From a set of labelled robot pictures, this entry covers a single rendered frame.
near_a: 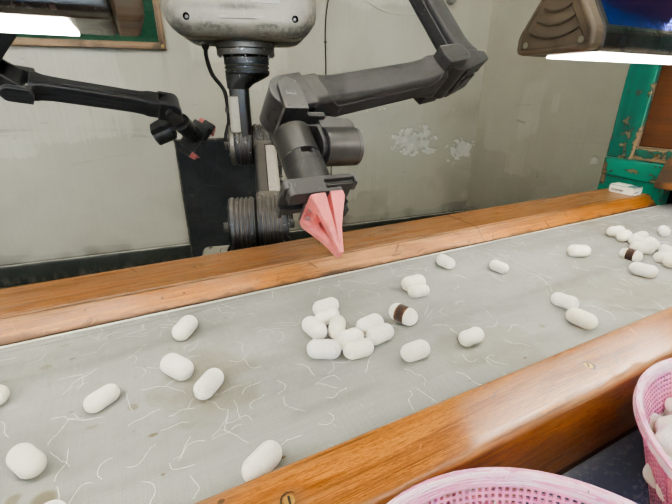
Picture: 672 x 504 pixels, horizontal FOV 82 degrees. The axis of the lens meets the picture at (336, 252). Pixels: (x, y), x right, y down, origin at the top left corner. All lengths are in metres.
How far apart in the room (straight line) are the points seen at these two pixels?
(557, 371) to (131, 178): 2.34
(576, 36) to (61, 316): 0.62
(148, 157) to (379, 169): 1.46
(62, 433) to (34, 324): 0.19
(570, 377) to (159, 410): 0.38
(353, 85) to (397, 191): 2.26
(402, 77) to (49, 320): 0.64
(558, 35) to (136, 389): 0.52
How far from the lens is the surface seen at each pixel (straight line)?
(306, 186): 0.49
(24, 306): 0.61
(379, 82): 0.71
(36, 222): 2.67
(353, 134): 0.60
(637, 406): 0.42
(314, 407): 0.38
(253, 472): 0.32
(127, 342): 0.52
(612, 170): 1.32
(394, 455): 0.32
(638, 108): 1.29
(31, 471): 0.39
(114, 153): 2.50
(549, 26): 0.47
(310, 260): 0.61
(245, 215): 0.82
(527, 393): 0.40
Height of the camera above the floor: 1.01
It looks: 23 degrees down
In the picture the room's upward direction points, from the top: straight up
